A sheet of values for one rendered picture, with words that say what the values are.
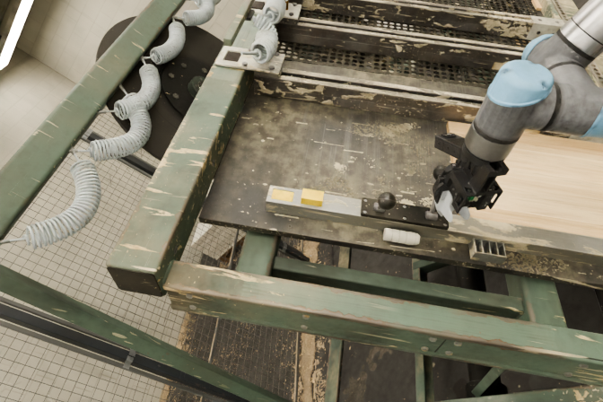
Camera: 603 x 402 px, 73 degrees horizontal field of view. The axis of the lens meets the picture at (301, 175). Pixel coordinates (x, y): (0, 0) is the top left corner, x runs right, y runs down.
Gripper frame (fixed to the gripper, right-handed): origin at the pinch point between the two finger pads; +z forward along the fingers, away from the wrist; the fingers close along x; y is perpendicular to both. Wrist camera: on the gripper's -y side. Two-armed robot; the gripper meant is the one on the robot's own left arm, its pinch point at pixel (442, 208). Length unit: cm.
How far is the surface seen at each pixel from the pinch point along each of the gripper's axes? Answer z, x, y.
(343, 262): 120, 10, -54
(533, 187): 10.5, 33.7, -9.8
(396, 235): 9.4, -7.9, -0.7
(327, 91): 7, -12, -51
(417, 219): 7.1, -2.5, -2.8
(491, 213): 10.2, 18.1, -3.8
